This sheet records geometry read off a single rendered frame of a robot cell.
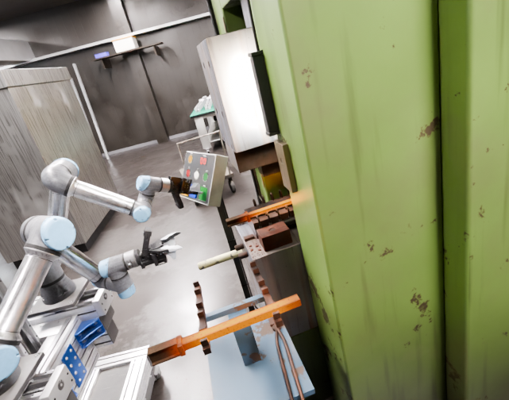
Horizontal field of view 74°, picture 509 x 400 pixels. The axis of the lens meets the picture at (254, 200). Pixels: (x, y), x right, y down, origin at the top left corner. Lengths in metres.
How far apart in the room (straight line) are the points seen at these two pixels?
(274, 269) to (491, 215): 0.77
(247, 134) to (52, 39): 9.55
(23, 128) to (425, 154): 3.74
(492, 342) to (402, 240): 0.59
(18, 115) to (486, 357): 4.08
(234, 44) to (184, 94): 8.60
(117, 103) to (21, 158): 6.19
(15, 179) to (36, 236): 3.05
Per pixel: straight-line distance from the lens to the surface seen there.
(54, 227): 1.34
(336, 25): 0.98
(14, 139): 4.25
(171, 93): 9.88
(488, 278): 1.44
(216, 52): 1.25
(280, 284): 1.45
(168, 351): 1.04
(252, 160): 1.36
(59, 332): 1.85
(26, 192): 4.40
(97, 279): 1.65
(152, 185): 1.73
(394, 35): 1.07
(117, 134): 10.38
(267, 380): 1.22
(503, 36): 1.16
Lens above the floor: 1.64
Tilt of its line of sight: 23 degrees down
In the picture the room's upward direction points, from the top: 15 degrees counter-clockwise
